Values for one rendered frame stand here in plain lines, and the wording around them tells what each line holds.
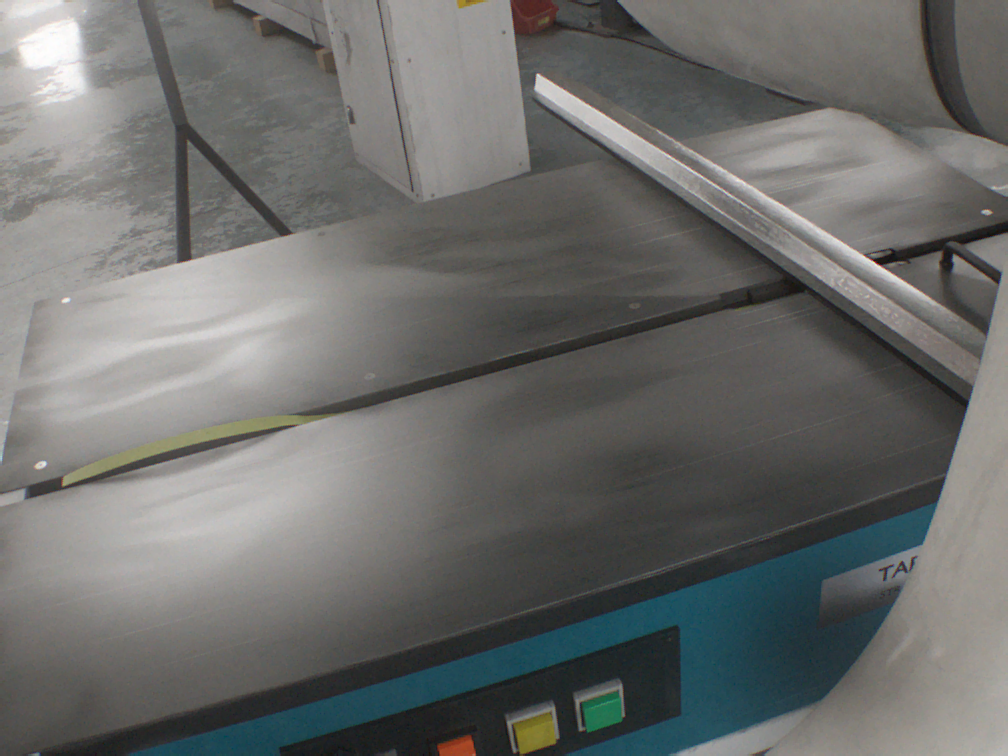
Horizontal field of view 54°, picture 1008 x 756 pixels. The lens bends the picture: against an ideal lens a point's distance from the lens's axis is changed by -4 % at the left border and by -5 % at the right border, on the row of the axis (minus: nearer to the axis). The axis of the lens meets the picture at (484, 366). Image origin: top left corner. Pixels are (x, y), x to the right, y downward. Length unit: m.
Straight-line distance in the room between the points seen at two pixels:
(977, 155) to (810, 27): 2.66
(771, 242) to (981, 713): 0.66
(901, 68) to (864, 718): 0.18
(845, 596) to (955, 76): 0.46
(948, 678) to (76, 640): 0.51
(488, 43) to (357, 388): 2.05
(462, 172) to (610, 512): 2.23
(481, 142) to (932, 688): 2.61
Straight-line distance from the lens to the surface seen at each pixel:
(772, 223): 0.90
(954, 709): 0.28
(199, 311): 0.95
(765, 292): 0.86
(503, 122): 2.84
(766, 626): 0.69
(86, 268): 2.99
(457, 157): 2.80
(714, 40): 0.37
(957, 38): 0.30
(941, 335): 0.76
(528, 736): 0.65
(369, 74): 2.86
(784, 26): 0.33
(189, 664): 0.62
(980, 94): 0.31
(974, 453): 0.28
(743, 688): 0.73
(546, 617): 0.60
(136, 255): 2.96
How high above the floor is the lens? 1.17
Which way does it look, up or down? 34 degrees down
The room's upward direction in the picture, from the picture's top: 9 degrees counter-clockwise
